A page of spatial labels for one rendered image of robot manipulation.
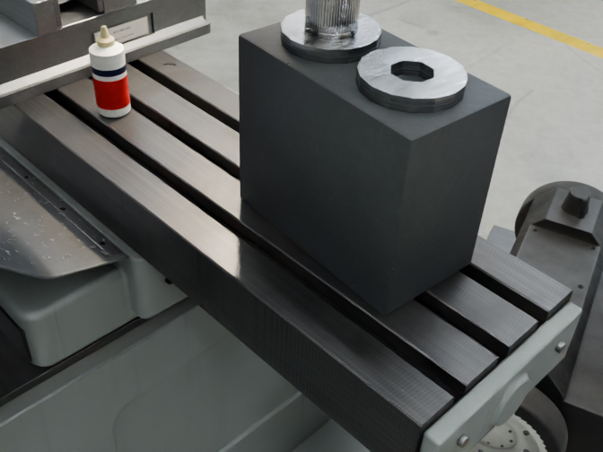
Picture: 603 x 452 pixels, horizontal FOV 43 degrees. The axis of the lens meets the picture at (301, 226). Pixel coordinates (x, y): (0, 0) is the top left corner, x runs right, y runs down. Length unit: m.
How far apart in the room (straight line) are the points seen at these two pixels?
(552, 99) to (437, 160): 2.51
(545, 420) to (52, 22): 0.82
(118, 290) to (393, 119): 0.44
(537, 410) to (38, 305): 0.66
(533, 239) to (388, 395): 0.79
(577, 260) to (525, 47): 2.21
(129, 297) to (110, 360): 0.09
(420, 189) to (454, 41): 2.83
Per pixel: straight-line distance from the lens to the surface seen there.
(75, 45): 1.04
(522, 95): 3.09
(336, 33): 0.68
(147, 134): 0.92
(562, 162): 2.73
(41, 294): 0.89
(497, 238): 1.67
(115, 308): 0.92
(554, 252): 1.36
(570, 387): 1.18
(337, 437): 1.50
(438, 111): 0.61
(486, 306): 0.72
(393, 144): 0.58
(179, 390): 1.11
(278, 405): 1.34
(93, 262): 0.84
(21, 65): 1.01
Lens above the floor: 1.42
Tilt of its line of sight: 39 degrees down
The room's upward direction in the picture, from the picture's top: 3 degrees clockwise
